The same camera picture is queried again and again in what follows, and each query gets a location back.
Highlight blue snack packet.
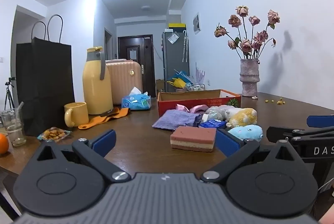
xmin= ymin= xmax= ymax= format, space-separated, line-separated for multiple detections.
xmin=198 ymin=119 xmax=228 ymax=131

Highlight purple fluffy cloth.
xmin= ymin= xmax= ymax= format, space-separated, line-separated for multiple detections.
xmin=205 ymin=105 xmax=237 ymax=122

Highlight dark brown entrance door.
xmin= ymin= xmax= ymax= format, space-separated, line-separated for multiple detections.
xmin=118 ymin=36 xmax=154 ymax=92

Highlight pink suitcase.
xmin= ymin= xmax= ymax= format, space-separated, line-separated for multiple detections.
xmin=105 ymin=59 xmax=144 ymax=106

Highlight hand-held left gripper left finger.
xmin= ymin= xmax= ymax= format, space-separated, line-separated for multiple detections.
xmin=33 ymin=129 xmax=131 ymax=183

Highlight dark side door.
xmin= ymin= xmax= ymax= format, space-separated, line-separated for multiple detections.
xmin=104 ymin=28 xmax=113 ymax=60

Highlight orange fruit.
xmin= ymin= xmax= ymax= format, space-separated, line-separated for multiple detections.
xmin=0 ymin=133 xmax=10 ymax=155

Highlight dried pink roses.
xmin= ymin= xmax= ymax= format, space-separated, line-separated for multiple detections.
xmin=214 ymin=5 xmax=281 ymax=60

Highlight purple cloth pouch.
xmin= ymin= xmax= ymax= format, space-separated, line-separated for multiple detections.
xmin=152 ymin=109 xmax=203 ymax=132

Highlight yellow and white plush toy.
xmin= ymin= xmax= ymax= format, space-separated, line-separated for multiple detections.
xmin=226 ymin=107 xmax=258 ymax=128

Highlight pile of blue yellow toys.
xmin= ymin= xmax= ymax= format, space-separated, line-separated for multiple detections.
xmin=167 ymin=70 xmax=194 ymax=89

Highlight white hanging umbrella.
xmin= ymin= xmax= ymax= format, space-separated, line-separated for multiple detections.
xmin=182 ymin=30 xmax=189 ymax=63

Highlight clear plastic bag on refrigerator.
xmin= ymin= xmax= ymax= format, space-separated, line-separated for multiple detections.
xmin=167 ymin=32 xmax=180 ymax=45

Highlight black tripod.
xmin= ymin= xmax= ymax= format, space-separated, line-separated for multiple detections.
xmin=4 ymin=77 xmax=16 ymax=111

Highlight yellow mug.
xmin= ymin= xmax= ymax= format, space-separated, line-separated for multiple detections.
xmin=64 ymin=102 xmax=89 ymax=128

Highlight black paper bag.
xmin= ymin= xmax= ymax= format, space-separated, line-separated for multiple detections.
xmin=16 ymin=15 xmax=76 ymax=137

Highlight pink satin bow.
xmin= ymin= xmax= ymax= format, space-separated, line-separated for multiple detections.
xmin=175 ymin=103 xmax=209 ymax=115

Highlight pink layered sponge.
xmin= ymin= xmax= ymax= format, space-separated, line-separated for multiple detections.
xmin=170 ymin=126 xmax=218 ymax=153

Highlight wall picture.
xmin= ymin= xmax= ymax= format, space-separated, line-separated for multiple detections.
xmin=193 ymin=12 xmax=201 ymax=35

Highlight blue tissue pack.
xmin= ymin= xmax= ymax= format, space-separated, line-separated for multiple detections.
xmin=121 ymin=87 xmax=152 ymax=111

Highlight purple feathery decoration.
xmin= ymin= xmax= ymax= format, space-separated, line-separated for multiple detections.
xmin=195 ymin=62 xmax=207 ymax=84

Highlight orange cloth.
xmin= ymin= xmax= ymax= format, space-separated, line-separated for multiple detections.
xmin=78 ymin=107 xmax=130 ymax=130

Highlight red cardboard box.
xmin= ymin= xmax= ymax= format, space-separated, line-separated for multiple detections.
xmin=157 ymin=89 xmax=242 ymax=118

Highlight yellow thermos jug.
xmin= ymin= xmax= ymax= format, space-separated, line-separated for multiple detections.
xmin=82 ymin=46 xmax=114 ymax=115

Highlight storage cart with jars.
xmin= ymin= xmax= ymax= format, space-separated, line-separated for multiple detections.
xmin=185 ymin=83 xmax=205 ymax=92

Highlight blue plush toy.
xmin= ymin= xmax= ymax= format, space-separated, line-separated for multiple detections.
xmin=228 ymin=124 xmax=263 ymax=142

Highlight glass cup with straw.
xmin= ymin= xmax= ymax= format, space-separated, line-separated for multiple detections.
xmin=0 ymin=101 xmax=27 ymax=147

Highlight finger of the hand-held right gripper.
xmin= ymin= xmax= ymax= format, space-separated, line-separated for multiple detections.
xmin=307 ymin=115 xmax=334 ymax=128
xmin=266 ymin=126 xmax=334 ymax=142

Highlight grey refrigerator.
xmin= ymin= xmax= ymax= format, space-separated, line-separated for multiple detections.
xmin=162 ymin=28 xmax=190 ymax=91

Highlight pink ceramic vase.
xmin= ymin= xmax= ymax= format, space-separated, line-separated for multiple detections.
xmin=239 ymin=58 xmax=261 ymax=97

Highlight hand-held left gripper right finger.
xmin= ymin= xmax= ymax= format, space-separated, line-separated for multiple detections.
xmin=200 ymin=129 xmax=304 ymax=184

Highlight scattered yellow berries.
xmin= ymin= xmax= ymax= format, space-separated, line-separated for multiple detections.
xmin=264 ymin=97 xmax=286 ymax=105

